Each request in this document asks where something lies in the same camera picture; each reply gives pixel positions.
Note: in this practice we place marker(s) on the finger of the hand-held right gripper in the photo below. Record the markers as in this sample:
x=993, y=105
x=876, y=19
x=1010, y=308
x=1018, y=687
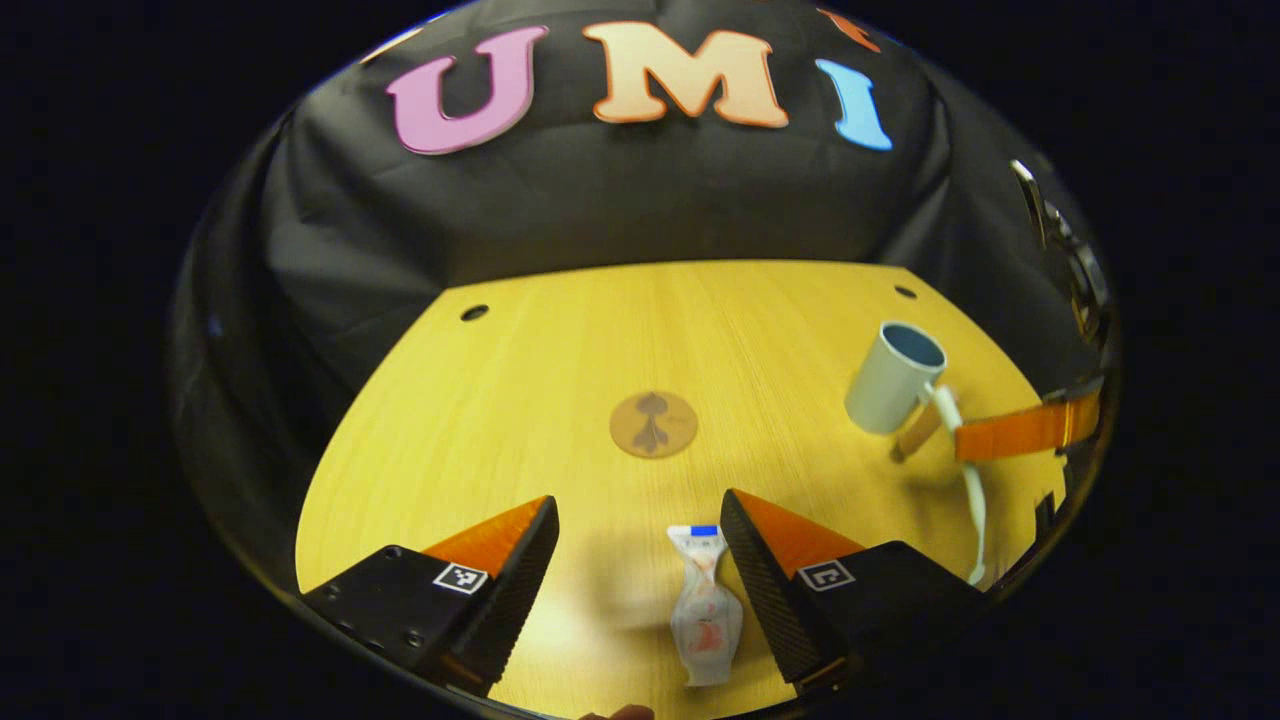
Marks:
x=1020, y=430

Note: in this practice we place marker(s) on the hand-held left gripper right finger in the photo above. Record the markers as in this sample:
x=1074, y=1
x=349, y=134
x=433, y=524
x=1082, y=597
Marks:
x=760, y=595

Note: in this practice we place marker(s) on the black backdrop cloth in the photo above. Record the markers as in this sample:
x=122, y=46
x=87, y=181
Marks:
x=600, y=200

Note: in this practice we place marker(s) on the wooden desktop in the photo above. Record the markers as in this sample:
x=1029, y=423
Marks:
x=560, y=400

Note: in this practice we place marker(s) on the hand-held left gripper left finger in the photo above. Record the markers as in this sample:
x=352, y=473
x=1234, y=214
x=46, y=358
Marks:
x=520, y=585

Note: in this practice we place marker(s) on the white toothbrush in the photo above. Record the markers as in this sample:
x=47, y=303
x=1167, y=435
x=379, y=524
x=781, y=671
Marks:
x=975, y=500

